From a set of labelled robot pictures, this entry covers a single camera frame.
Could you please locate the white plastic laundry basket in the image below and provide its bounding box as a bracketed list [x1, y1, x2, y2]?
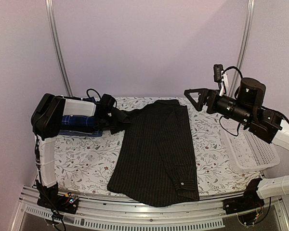
[221, 119, 280, 173]

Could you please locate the aluminium front rail frame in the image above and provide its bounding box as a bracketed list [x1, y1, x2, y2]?
[11, 186, 289, 231]

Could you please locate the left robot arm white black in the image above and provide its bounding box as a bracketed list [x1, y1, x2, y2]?
[31, 93, 131, 191]

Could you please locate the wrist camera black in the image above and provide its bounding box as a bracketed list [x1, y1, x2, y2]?
[100, 94, 117, 113]
[213, 64, 229, 96]

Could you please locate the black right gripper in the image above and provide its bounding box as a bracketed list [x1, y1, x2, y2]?
[185, 87, 252, 126]

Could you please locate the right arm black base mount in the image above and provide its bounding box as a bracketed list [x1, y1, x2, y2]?
[223, 178, 264, 226]

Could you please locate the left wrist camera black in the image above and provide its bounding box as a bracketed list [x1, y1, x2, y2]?
[100, 94, 117, 113]

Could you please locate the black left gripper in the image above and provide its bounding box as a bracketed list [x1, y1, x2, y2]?
[97, 114, 118, 130]

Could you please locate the floral white tablecloth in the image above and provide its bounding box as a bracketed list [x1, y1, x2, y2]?
[54, 97, 261, 197]

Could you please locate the blue plaid folded shirt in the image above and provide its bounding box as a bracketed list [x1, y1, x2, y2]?
[62, 98, 97, 127]

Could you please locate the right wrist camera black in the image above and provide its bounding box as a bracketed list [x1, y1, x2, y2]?
[213, 64, 229, 96]

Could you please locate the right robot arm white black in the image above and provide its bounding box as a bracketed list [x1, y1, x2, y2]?
[184, 77, 289, 151]

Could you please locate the aluminium frame post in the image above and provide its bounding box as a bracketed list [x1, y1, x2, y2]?
[233, 0, 255, 77]
[45, 0, 73, 97]

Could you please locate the right aluminium frame post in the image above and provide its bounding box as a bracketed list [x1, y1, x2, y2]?
[233, 0, 255, 77]

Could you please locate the left aluminium frame post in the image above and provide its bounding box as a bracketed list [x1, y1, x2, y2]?
[45, 0, 73, 97]

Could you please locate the black pinstriped long sleeve shirt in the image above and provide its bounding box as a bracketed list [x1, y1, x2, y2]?
[107, 99, 199, 207]

